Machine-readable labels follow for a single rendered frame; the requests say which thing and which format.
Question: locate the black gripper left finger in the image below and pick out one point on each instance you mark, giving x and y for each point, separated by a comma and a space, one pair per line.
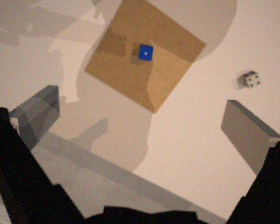
28, 194

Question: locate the blue die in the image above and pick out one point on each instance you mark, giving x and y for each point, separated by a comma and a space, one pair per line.
145, 52

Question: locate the white die with black pips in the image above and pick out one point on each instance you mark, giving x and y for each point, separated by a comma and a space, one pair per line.
251, 79

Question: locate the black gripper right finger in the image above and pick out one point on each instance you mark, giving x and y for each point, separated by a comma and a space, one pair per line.
254, 140

